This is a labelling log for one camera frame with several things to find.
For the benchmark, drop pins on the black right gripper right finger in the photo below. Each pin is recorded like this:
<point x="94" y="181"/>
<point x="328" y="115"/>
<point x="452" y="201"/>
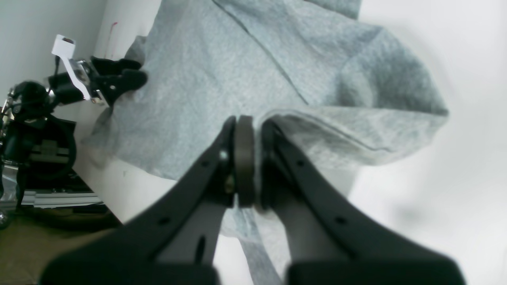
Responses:
<point x="331" y="242"/>

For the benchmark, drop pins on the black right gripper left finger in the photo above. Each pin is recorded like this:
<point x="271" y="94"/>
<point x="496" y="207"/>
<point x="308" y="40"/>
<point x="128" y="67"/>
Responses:
<point x="173" y="241"/>

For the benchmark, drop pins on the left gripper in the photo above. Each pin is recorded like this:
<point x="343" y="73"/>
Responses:
<point x="33" y="100"/>

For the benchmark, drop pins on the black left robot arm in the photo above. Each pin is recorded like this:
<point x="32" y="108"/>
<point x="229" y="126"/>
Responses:
<point x="34" y="142"/>

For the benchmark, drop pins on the grey T-shirt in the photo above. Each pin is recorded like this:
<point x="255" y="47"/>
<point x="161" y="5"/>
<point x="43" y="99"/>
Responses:
<point x="346" y="93"/>

